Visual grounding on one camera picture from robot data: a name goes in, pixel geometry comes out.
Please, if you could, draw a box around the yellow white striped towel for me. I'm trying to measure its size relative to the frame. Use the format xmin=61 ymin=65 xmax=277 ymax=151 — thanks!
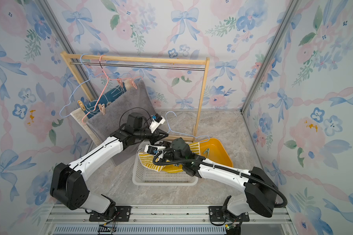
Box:
xmin=137 ymin=141 xmax=201 ymax=173

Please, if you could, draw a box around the teal clothespin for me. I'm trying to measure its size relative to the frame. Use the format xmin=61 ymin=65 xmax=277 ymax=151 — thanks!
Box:
xmin=203 ymin=148 xmax=210 ymax=158

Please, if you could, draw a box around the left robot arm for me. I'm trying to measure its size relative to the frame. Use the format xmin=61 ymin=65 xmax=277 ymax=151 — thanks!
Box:
xmin=50 ymin=112 xmax=168 ymax=221

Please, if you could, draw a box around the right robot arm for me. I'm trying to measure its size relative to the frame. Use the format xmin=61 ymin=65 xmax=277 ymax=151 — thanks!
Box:
xmin=145 ymin=138 xmax=288 ymax=223

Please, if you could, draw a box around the white perforated plastic basket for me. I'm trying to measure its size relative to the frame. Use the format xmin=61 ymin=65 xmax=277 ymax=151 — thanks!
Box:
xmin=132 ymin=142 xmax=198 ymax=186

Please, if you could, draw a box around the grey terry towel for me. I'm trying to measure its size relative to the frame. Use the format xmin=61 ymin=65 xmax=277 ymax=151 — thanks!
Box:
xmin=86 ymin=80 xmax=157 ymax=166

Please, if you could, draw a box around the yellow plastic tray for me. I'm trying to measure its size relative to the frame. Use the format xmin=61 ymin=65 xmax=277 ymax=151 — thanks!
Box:
xmin=200 ymin=138 xmax=233 ymax=167

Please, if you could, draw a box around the dark teal patterned towel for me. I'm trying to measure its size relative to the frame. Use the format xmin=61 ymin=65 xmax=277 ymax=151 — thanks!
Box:
xmin=80 ymin=85 xmax=126 ymax=118

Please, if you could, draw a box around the beige towel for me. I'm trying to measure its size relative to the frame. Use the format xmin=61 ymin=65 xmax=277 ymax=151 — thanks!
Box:
xmin=71 ymin=108 xmax=102 ymax=146

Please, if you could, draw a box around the orange clothespin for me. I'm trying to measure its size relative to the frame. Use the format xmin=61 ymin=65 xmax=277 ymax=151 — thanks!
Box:
xmin=77 ymin=100 xmax=86 ymax=111

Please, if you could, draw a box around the metal hanging rod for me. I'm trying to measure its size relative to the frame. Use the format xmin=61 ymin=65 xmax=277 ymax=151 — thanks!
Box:
xmin=69 ymin=62 xmax=205 ymax=71

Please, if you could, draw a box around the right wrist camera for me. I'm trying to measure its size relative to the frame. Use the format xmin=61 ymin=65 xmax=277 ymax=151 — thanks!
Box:
xmin=144 ymin=145 xmax=161 ymax=156

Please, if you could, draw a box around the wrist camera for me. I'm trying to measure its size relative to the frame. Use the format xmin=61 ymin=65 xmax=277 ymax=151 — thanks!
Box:
xmin=149 ymin=114 xmax=166 ymax=133
xmin=144 ymin=145 xmax=161 ymax=156

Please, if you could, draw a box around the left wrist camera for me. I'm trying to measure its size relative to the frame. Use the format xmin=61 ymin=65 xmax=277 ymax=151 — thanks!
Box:
xmin=149 ymin=114 xmax=166 ymax=133

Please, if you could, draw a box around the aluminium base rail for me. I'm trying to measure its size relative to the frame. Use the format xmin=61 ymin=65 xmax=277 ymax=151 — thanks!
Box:
xmin=41 ymin=205 xmax=297 ymax=235

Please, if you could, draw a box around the pink wire hanger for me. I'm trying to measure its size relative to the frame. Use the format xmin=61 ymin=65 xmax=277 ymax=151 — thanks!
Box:
xmin=82 ymin=54 xmax=134 ymax=122

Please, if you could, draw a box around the wooden clothes rack frame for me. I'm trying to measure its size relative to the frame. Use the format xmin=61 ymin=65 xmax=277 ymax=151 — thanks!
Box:
xmin=60 ymin=51 xmax=211 ymax=143

